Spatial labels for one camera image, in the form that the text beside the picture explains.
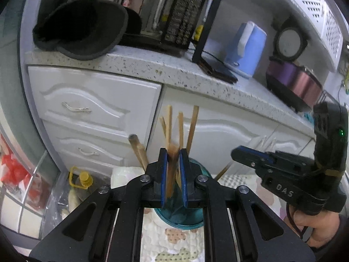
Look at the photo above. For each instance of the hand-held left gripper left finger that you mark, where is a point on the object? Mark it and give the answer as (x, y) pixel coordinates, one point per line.
(164, 180)

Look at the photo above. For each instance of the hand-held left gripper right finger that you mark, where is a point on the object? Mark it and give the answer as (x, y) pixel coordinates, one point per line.
(182, 180)

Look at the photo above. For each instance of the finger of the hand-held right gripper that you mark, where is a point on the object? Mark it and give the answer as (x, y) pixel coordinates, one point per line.
(245, 154)

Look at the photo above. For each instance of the white cup with teal inside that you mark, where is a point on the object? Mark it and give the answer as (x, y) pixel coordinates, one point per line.
(188, 218)

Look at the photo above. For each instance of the person's right hand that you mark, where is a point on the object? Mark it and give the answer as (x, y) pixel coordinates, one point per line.
(321, 226)

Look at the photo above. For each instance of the printed quilted table cloth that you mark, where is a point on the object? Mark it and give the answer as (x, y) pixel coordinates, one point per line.
(174, 243)

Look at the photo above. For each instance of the oil bottle with yellow cap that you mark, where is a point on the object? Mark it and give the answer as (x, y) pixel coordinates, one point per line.
(81, 181)

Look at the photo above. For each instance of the black phone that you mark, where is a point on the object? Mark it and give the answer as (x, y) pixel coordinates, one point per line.
(220, 71)

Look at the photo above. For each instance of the purple metal pot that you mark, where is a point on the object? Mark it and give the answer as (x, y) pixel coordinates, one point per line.
(297, 82)

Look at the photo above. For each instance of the white kitchen cabinet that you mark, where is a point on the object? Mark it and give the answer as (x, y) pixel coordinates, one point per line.
(109, 92)

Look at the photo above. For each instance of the clear plastic bag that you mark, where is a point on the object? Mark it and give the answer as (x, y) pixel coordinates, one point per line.
(61, 199)

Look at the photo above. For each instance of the blue electric kettle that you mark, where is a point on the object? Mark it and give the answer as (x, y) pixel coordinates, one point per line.
(248, 46)

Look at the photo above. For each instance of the speckled stone countertop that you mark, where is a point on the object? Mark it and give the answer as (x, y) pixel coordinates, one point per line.
(136, 62)

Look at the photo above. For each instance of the round glass pot lid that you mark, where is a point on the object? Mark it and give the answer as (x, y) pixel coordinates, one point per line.
(290, 42)

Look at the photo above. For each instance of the black metal stand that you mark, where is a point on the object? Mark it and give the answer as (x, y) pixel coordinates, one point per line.
(210, 19)

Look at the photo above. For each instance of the red plastic bag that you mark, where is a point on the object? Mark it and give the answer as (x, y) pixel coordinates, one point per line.
(13, 169)

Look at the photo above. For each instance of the white perforated panel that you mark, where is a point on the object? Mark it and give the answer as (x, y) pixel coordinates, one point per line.
(313, 11)

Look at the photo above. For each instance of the black hat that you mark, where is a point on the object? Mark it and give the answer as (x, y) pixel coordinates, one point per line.
(81, 27)

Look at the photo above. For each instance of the grey door frame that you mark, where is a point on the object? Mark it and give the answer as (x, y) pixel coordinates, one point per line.
(16, 73)

